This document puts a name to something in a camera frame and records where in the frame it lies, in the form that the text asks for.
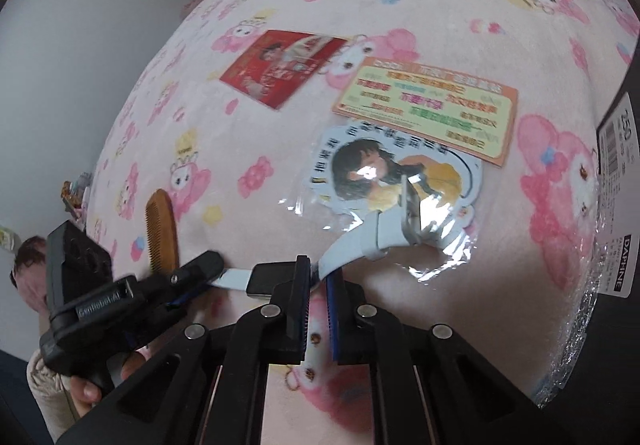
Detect red printed packet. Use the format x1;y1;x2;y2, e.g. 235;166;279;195
219;29;349;111

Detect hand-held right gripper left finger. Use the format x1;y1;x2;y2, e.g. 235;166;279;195
56;254;311;445

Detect person's left forearm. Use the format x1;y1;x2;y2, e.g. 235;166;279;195
26;349;81;445

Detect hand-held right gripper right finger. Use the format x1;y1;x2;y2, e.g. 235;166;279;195
325;270;587;445

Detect pink printed blanket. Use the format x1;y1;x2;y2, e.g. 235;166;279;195
80;0;640;445

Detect colourful small toys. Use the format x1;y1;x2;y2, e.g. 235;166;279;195
60;171;95;222

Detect orange printed leaflet card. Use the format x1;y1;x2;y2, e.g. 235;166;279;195
331;56;520;168

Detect black box with white label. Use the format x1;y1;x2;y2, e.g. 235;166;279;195
542;90;640;445

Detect white strap with black buckle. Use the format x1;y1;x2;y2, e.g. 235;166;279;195
209;205;473;300

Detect cartoon figure card in sleeve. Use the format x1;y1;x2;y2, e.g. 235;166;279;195
279;122;487;278

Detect wooden comb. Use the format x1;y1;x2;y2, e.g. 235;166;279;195
144;189;181;276

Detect person's left hand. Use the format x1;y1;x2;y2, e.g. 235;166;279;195
69;350;148;421

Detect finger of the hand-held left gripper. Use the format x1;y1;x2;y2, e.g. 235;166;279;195
135;250;226;317

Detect clear bubble wrap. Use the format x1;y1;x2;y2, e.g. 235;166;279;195
535;220;608;411

